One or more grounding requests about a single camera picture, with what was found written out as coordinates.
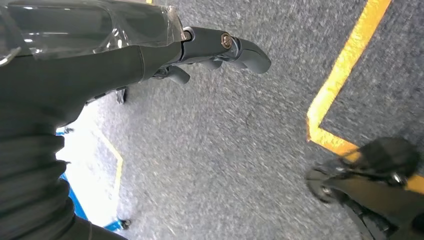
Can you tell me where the blue steel shelf rack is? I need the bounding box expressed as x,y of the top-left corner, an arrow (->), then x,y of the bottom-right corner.
55,127 -> 132,233

